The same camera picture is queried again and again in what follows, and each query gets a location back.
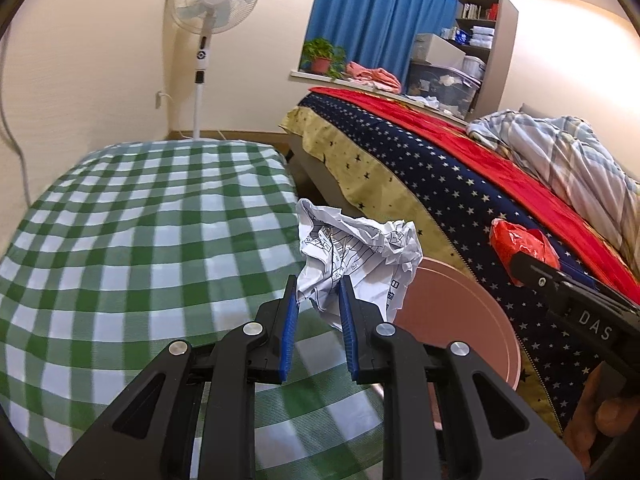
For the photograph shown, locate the person's right hand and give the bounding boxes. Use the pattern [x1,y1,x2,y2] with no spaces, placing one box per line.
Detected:
[562,362,640,468]

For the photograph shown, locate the blue curtain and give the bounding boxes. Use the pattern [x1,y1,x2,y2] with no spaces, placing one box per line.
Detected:
[305,0,461,96]

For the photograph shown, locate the green checked tablecloth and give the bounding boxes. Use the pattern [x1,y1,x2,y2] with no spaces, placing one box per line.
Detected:
[0,139,396,480]

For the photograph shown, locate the potted green plant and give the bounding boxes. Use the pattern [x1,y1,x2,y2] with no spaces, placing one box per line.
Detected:
[301,37,348,81]

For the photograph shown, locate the red plastic wrapper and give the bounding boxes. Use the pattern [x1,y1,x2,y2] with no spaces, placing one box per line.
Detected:
[489,218,560,286]

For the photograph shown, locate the red blanket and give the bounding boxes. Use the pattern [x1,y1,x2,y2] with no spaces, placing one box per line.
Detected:
[307,86,640,306]

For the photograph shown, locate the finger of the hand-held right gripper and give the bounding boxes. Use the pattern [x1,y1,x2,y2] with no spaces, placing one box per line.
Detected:
[510,252,569,302]

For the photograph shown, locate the white printed paper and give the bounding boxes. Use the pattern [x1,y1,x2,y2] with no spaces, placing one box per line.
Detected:
[295,198,423,331]

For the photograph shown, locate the white wall cable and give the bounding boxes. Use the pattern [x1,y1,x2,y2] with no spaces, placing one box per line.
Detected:
[0,95,31,206]

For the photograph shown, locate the white lidded container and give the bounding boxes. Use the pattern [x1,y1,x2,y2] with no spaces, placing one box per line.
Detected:
[462,55,487,81]

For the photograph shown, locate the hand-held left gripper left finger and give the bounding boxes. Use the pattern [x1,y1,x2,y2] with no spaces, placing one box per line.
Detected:
[55,274,300,480]

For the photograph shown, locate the navy star-print sheet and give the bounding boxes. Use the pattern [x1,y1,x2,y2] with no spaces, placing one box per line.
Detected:
[297,94,636,426]

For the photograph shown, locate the grey bed frame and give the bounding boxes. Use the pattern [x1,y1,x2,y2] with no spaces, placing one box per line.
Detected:
[287,132,351,211]

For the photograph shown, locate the plaid quilt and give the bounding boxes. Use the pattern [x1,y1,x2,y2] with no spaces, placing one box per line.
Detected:
[467,109,640,281]

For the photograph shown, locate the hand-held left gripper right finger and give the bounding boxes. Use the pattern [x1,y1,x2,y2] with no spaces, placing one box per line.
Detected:
[337,275,586,480]

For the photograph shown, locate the yellow star-print sheet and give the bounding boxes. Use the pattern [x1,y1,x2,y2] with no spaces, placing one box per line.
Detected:
[279,105,566,433]

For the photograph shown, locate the white cardboard box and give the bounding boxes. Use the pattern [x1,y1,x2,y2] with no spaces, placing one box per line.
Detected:
[414,33,467,68]

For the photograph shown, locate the brown wall shelf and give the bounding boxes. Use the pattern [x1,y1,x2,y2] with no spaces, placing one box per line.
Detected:
[452,0,501,61]

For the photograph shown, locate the clear plastic storage box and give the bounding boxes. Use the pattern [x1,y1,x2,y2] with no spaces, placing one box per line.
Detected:
[405,57,483,118]

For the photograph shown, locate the pink plastic bucket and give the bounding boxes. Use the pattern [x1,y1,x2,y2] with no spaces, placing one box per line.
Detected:
[390,256,522,431]

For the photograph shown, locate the pink folded cloth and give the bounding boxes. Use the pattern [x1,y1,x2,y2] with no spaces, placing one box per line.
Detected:
[345,61,402,93]

